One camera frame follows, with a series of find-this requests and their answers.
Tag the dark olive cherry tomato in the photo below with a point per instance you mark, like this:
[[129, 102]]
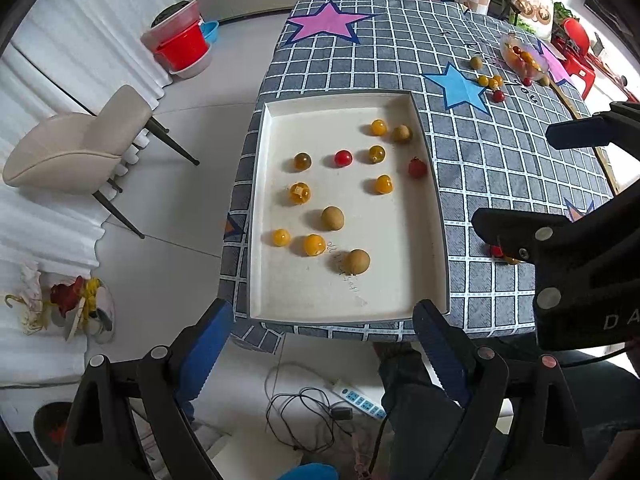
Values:
[[302, 161]]

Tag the grey checked star tablecloth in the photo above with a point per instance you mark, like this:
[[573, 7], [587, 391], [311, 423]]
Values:
[[500, 170]]

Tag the red plastic stool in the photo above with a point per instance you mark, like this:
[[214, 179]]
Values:
[[577, 47]]

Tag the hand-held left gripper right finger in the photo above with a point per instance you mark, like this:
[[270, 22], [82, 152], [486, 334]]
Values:
[[440, 355]]

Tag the white appliance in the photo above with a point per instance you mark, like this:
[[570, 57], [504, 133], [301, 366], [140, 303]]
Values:
[[25, 455]]

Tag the translucent pink basin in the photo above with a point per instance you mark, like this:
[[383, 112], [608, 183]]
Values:
[[167, 22]]

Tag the red plastic bucket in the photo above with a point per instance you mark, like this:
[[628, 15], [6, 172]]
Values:
[[182, 50]]

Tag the white pleated curtain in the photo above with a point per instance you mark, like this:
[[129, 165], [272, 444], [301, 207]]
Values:
[[55, 60]]

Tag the blue plastic item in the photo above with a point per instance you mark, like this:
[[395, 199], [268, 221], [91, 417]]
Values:
[[307, 472]]

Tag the beige upholstered chair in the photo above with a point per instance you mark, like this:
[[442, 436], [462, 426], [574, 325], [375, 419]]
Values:
[[75, 145]]

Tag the pile of tomatoes in container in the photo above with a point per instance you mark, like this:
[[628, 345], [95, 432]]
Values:
[[524, 57]]

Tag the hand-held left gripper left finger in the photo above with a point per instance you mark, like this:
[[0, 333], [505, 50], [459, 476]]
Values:
[[205, 352]]

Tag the printed pillow bag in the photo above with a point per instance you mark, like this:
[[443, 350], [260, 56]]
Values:
[[532, 5]]

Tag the cream rectangular tray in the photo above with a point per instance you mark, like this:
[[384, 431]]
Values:
[[400, 260]]

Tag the blue plastic basin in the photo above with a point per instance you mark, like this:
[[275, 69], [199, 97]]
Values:
[[211, 32]]

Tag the green plant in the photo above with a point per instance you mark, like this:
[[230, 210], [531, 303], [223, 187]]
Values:
[[562, 11]]

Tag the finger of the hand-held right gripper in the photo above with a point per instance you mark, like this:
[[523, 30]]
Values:
[[595, 130], [505, 227]]

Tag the red yellow decoration bundle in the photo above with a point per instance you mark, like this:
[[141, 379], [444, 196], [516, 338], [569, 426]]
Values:
[[70, 302]]

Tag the clear plastic container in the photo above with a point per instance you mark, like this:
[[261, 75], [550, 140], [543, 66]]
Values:
[[510, 40]]

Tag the white plastic basin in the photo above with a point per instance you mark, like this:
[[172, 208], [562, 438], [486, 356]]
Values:
[[192, 71]]

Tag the person's dark trouser leg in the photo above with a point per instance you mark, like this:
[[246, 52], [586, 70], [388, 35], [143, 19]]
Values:
[[610, 410], [410, 390]]

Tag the black power adapter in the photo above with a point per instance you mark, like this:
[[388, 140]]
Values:
[[342, 414]]

